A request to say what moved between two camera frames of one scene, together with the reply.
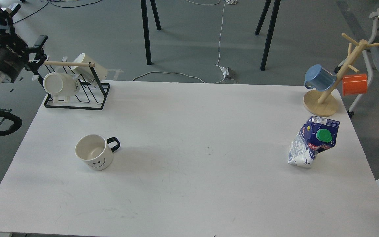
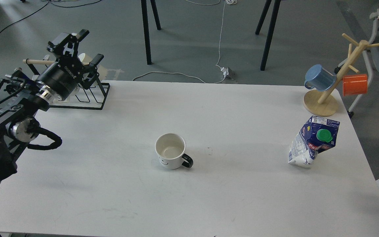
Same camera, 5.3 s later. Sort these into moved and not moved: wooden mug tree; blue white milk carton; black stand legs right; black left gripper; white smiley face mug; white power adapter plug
Moved: black left gripper; white smiley face mug
Not moved: black stand legs right; white power adapter plug; wooden mug tree; blue white milk carton
